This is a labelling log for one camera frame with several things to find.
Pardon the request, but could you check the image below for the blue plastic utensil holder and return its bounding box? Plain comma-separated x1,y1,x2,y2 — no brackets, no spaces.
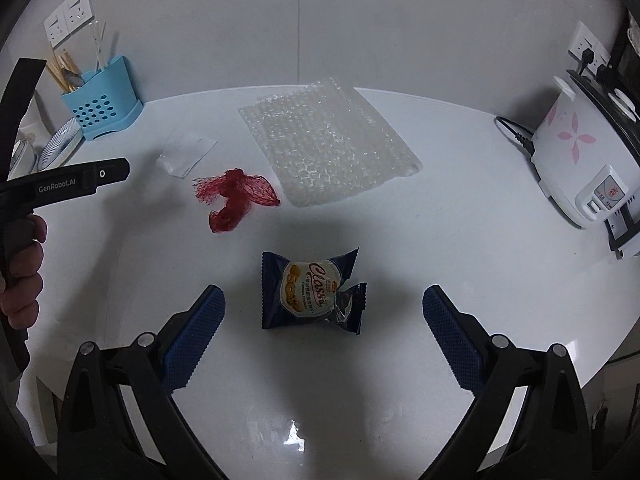
61,56,144,142

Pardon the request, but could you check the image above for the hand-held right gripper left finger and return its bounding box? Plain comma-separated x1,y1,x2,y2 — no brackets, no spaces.
57,284,226,480

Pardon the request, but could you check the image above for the white ceramic bowl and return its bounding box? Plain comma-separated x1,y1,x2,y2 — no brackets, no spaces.
9,137,41,178

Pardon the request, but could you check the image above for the white double wall socket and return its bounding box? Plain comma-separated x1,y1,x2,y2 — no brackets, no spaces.
569,21,612,68

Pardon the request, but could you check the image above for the clear bubble wrap sheet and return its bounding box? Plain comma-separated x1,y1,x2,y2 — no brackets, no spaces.
237,76,423,209

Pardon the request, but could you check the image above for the red mesh net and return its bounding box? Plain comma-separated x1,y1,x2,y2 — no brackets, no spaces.
192,168,282,234

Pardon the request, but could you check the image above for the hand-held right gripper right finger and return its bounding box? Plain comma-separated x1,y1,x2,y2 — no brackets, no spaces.
422,284,593,480

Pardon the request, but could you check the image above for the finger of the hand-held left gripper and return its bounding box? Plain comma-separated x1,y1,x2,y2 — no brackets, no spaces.
82,157,132,192

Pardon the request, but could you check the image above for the blue striped plate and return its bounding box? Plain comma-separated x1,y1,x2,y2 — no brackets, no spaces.
37,116,83,168

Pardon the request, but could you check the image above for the bundle of wooden chopsticks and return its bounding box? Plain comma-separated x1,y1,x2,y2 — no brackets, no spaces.
46,46,81,93

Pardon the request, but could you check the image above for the dark blue snack packet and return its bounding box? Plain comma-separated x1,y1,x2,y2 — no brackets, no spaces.
261,246,368,336

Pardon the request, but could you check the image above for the black power cord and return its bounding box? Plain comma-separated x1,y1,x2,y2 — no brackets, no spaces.
495,116,537,156

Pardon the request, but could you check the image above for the white flowered rice cooker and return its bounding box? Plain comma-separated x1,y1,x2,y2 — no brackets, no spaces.
531,71,640,231

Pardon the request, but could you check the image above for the person's left hand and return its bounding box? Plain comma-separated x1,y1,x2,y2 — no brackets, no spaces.
0,212,49,330

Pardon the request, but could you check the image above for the clear plastic wrapper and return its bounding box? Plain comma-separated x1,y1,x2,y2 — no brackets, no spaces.
156,130,218,179

